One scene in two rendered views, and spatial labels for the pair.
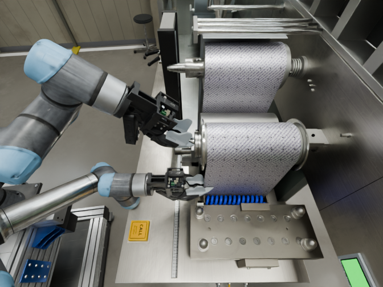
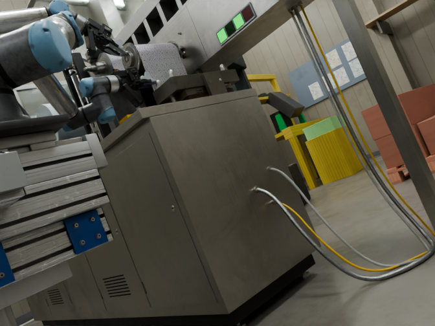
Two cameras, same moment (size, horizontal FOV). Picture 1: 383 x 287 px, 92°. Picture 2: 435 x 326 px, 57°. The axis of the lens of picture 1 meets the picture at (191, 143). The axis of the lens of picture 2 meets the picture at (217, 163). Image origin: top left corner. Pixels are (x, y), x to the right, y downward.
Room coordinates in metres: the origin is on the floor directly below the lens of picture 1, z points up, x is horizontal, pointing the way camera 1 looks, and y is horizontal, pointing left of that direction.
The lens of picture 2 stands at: (-1.18, 1.08, 0.52)
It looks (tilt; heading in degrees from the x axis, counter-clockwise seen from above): 4 degrees up; 317
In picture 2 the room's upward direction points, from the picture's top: 22 degrees counter-clockwise
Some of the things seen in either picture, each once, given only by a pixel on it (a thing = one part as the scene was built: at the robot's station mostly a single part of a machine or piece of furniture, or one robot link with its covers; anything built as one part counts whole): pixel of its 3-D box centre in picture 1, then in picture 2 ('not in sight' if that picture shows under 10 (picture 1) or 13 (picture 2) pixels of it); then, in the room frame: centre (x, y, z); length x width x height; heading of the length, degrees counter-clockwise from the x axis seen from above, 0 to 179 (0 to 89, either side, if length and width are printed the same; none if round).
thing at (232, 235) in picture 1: (249, 231); (197, 86); (0.13, -0.20, 1.00); 0.40 x 0.16 x 0.06; 90
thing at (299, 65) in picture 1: (290, 68); not in sight; (0.56, -0.33, 1.33); 0.07 x 0.07 x 0.07; 0
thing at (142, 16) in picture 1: (145, 36); not in sight; (3.26, 0.78, 0.27); 0.51 x 0.49 x 0.54; 9
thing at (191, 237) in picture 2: not in sight; (118, 245); (1.25, -0.08, 0.43); 2.52 x 0.64 x 0.86; 0
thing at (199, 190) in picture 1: (199, 189); (148, 77); (0.23, -0.03, 1.11); 0.09 x 0.03 x 0.06; 89
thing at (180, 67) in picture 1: (176, 68); (89, 68); (0.56, 0.05, 1.33); 0.06 x 0.03 x 0.03; 90
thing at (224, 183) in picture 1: (239, 184); (168, 76); (0.25, -0.16, 1.11); 0.23 x 0.01 x 0.18; 90
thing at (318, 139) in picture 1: (314, 136); not in sight; (0.31, -0.33, 1.28); 0.06 x 0.05 x 0.02; 90
